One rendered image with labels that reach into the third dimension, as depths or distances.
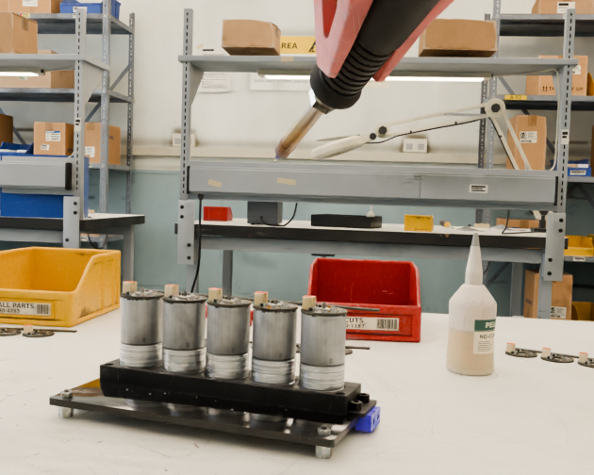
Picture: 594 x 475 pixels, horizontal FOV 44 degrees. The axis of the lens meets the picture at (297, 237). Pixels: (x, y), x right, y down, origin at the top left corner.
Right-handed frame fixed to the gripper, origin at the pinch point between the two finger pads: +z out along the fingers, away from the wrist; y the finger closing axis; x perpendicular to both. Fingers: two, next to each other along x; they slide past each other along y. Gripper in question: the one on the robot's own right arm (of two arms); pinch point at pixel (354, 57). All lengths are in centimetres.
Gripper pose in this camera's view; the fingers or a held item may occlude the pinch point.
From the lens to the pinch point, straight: 32.8
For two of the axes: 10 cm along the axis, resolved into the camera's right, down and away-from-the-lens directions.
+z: -2.3, 8.3, 5.1
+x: 3.5, 5.6, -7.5
